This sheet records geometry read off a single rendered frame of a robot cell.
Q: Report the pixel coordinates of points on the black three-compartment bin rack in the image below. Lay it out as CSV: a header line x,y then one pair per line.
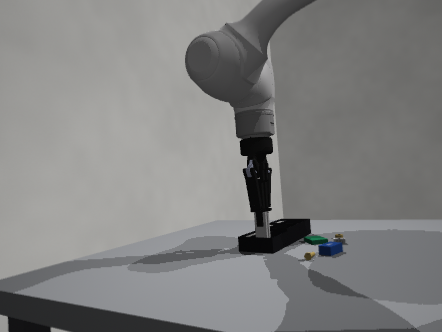
x,y
288,231

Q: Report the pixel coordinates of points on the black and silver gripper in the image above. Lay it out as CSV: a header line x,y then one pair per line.
x,y
259,190

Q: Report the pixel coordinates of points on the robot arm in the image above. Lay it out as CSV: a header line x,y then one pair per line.
x,y
227,64

